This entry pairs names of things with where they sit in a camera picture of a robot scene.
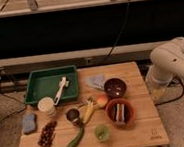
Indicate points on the light blue towel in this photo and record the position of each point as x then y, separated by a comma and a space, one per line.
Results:
96, 82

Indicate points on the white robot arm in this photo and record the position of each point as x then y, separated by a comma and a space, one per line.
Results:
167, 62

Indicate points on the dark metal cup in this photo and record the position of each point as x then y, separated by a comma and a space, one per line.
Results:
73, 116

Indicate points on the white plastic cup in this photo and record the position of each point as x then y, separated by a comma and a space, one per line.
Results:
46, 105

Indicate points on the small green plastic cup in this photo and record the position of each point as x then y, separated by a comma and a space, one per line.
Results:
102, 133

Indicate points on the dark brown bowl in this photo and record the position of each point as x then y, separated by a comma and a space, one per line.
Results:
115, 88

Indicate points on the white dish brush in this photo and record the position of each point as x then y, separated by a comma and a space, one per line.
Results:
63, 83

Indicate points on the orange peach fruit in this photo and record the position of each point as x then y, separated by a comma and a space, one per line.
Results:
102, 101

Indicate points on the yellow banana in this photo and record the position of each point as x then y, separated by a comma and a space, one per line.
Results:
88, 112

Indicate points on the orange bowl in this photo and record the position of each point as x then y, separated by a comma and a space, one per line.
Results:
129, 113

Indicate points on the striped item in bowl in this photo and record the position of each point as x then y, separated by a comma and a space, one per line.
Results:
119, 113

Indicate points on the wooden table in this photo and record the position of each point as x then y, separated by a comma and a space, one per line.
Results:
147, 129

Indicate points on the green plastic tray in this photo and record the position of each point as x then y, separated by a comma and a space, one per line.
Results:
44, 83

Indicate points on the bunch of dark grapes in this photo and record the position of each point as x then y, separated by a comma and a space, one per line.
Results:
47, 135

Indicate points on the green cucumber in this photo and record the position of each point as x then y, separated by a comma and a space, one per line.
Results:
75, 141

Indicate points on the blue sponge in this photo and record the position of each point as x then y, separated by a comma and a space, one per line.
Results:
29, 123

